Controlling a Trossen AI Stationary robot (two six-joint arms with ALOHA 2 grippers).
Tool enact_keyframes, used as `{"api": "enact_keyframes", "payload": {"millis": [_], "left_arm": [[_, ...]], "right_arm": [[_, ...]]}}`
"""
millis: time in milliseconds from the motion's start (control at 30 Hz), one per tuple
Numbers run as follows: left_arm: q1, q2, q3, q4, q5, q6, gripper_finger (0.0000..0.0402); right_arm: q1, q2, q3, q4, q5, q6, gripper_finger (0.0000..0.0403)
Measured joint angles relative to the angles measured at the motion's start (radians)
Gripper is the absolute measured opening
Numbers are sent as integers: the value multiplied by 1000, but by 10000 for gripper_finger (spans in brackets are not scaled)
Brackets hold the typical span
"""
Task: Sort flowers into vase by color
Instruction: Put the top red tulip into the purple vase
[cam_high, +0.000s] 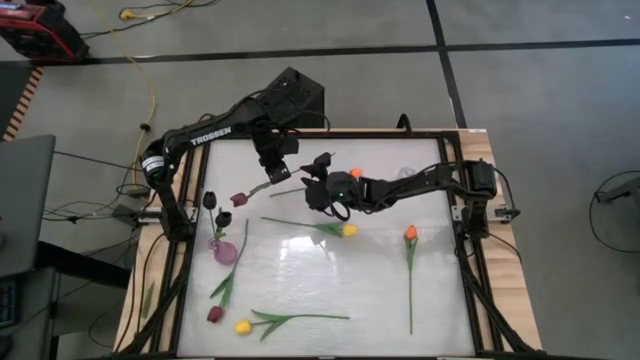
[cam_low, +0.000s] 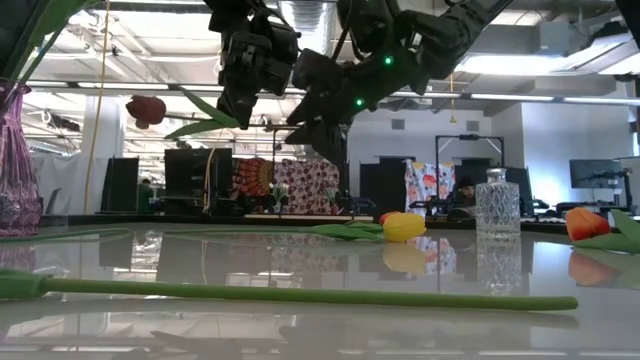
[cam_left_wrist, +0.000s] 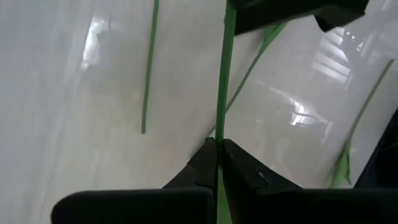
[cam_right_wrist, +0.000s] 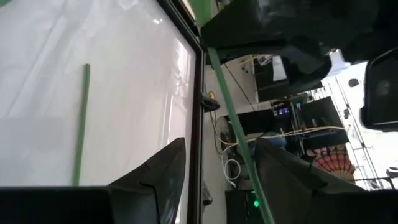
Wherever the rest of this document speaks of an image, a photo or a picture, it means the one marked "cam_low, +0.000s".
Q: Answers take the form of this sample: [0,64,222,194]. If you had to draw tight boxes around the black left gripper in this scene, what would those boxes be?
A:
[207,12,301,130]

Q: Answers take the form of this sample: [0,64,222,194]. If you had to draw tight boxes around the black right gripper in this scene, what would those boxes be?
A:
[284,0,436,167]

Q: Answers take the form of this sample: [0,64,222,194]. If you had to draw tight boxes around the red artificial tulip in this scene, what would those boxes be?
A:
[124,88,242,140]

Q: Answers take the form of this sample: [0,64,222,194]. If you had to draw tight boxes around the purple ribbed glass vase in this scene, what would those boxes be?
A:
[0,79,44,238]

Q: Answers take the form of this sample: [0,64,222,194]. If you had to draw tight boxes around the clear cut glass vase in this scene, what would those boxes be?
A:
[474,167,522,236]

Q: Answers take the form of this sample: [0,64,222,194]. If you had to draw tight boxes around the white floral patterned cloth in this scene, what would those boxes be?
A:
[272,158,341,216]

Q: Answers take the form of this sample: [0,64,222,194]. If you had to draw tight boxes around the orange mandala cloth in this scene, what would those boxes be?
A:
[232,158,275,199]

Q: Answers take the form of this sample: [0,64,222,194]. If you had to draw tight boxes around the wide black panel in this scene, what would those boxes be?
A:
[163,147,234,211]

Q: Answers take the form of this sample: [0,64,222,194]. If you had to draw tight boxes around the colourful flower print cloth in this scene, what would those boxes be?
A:
[404,159,457,206]

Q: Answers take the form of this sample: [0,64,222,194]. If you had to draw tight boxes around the person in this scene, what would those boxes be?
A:
[447,175,479,216]
[137,178,156,215]

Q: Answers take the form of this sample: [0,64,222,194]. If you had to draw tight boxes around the narrow black panel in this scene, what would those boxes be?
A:
[101,157,140,214]

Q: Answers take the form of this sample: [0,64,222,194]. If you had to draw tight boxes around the green foreground flower stem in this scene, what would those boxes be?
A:
[0,269,580,312]

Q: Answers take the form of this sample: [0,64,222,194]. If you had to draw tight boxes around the long ceiling light bar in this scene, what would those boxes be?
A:
[24,79,640,107]

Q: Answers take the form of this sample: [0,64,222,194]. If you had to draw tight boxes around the dark computer monitor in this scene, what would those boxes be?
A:
[569,158,624,190]

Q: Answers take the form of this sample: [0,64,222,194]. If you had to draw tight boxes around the black gantry frame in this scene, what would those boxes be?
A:
[272,124,350,211]
[434,134,505,201]

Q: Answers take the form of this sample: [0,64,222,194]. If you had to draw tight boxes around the silver ribbed ceiling duct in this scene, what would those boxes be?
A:
[279,0,341,56]

